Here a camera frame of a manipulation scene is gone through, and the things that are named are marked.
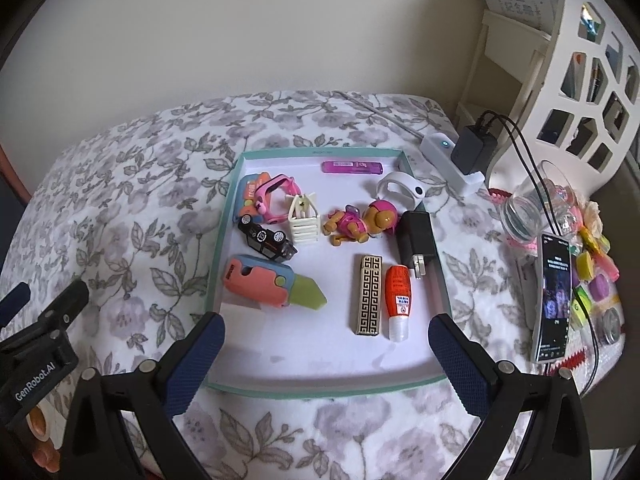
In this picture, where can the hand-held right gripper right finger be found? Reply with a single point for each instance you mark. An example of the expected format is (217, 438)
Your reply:
(460, 365)

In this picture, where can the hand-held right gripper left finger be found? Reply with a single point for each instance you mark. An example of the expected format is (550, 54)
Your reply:
(200, 355)

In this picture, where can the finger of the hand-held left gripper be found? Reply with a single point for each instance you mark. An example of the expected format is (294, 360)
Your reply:
(12, 302)
(67, 302)

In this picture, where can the red glue stick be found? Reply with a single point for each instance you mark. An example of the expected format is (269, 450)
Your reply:
(398, 290)

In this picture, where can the black gold patterned lighter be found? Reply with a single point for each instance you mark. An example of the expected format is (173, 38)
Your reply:
(368, 295)

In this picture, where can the teal cardboard box lid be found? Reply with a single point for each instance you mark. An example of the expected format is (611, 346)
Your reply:
(320, 350)

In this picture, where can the black toy car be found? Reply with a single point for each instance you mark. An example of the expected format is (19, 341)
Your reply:
(267, 241)

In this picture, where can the black charger with prongs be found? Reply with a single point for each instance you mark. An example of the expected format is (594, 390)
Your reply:
(415, 240)

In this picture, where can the cream hair claw clip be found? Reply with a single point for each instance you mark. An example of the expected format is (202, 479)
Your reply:
(305, 227)

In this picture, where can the pink dog figure toy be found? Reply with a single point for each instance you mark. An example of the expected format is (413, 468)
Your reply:
(380, 217)

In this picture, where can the orange blue plastic toy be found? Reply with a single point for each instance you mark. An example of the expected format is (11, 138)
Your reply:
(247, 192)

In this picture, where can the pink smart watch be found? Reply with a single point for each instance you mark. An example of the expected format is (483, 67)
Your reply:
(287, 185)

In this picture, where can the purple highlighter pen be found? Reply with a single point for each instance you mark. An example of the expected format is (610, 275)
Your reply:
(352, 167)

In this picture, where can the person's left hand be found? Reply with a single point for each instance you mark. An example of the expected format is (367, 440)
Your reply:
(39, 422)

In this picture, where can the grey rectangular device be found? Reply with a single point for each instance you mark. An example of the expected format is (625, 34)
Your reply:
(527, 285)

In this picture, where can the floral printed blanket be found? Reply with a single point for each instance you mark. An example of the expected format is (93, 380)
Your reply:
(125, 210)

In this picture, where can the smartphone with lit screen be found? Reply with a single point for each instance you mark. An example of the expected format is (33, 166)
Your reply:
(552, 305)

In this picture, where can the round metal tin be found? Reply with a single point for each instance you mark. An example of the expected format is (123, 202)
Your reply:
(612, 326)

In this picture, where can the clear glass cup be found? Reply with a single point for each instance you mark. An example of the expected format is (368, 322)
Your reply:
(525, 215)

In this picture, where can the cream artificial flower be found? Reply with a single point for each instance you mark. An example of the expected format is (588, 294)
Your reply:
(592, 217)

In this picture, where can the black plugged power adapter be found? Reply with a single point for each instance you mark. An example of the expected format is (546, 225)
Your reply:
(470, 152)

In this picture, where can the white power strip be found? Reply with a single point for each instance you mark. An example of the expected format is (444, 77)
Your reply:
(437, 147)

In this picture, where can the white cutout shelf unit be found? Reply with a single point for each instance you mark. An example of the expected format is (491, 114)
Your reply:
(560, 50)

